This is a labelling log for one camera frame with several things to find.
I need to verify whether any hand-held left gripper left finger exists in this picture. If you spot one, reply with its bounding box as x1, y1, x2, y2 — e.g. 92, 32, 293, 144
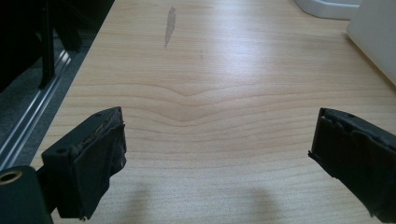
40, 105, 128, 221

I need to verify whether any white box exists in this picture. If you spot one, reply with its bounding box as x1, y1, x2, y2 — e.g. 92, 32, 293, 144
346, 0, 396, 86

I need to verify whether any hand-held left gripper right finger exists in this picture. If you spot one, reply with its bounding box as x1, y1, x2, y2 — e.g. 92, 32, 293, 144
307, 107, 396, 224

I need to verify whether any aluminium frame rail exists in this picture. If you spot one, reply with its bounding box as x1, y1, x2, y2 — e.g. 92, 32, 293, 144
0, 49, 73, 172

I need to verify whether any black stand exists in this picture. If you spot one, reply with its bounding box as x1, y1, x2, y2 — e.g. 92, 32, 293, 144
0, 0, 116, 93

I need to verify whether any white rounded container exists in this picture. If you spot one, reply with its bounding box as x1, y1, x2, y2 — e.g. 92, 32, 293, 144
293, 0, 364, 21

